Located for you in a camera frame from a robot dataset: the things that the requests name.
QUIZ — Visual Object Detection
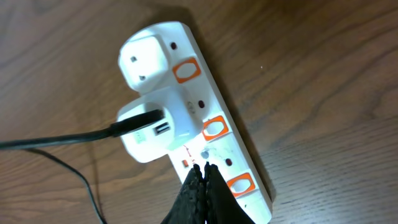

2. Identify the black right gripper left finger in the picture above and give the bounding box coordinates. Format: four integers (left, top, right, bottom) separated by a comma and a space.
161, 164, 206, 224

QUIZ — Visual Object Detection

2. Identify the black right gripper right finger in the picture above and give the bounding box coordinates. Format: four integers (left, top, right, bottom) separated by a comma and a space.
205, 162, 254, 224

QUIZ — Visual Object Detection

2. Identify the black USB charging cable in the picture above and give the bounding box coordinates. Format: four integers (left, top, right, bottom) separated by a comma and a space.
0, 109, 165, 224

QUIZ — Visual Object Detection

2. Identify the white charger plug adapter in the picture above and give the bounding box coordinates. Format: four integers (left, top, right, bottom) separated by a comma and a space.
117, 85, 203, 163

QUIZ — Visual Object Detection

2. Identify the white travel plug adapter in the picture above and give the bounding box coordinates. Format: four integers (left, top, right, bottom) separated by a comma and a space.
119, 35, 170, 94

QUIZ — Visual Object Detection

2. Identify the white power strip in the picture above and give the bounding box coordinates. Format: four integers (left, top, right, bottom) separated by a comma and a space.
124, 21, 272, 223

